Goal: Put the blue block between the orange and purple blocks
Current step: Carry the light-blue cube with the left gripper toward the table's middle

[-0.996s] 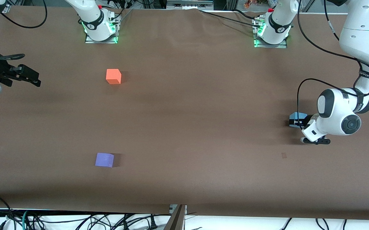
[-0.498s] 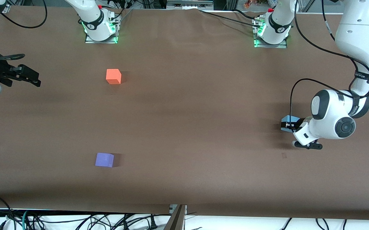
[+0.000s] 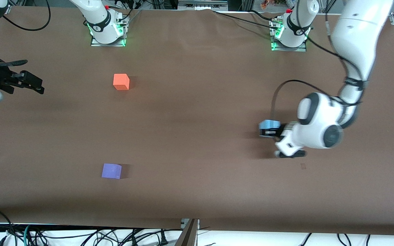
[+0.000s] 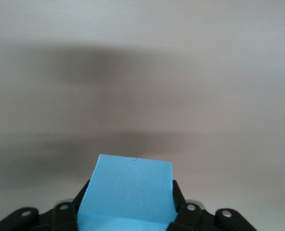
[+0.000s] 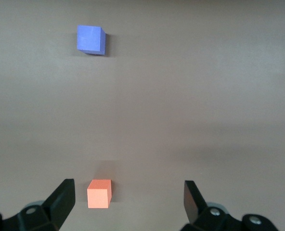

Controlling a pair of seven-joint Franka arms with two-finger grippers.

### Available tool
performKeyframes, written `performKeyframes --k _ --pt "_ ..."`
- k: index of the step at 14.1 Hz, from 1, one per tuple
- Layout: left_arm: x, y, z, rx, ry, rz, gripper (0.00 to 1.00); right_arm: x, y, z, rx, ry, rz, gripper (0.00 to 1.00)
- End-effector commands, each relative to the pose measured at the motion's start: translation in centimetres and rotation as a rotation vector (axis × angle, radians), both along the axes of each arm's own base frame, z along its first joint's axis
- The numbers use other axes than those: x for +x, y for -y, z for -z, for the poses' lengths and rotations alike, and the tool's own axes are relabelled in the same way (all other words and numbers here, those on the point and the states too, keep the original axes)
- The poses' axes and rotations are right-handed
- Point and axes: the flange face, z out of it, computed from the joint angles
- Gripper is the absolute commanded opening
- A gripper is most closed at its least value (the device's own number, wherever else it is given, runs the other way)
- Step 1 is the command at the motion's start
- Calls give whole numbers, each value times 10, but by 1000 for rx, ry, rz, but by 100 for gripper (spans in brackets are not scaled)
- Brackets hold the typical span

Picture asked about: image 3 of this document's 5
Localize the blue foam block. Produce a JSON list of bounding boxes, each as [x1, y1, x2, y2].
[[259, 120, 282, 132]]

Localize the orange foam block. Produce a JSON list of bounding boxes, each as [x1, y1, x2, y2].
[[113, 73, 130, 91]]

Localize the purple foam block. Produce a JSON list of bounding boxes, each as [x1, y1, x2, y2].
[[101, 163, 123, 179]]

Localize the brown table cover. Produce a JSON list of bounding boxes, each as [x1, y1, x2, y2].
[[0, 6, 394, 236]]

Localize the silver rack device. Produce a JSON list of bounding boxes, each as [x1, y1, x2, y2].
[[178, 0, 229, 11]]

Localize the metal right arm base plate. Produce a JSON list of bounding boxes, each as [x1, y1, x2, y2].
[[90, 14, 127, 47]]

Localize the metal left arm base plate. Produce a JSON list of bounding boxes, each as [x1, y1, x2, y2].
[[271, 18, 307, 52]]

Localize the long black table cable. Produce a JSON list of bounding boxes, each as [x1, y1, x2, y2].
[[212, 10, 275, 27]]

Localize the thin gray base cable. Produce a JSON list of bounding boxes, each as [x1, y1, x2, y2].
[[123, 10, 142, 28]]

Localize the short black table cable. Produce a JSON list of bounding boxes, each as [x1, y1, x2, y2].
[[248, 10, 279, 21]]

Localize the aluminium profile post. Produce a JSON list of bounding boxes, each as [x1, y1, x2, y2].
[[174, 219, 200, 246]]

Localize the teal floor cable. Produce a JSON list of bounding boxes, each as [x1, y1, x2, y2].
[[23, 224, 32, 246]]

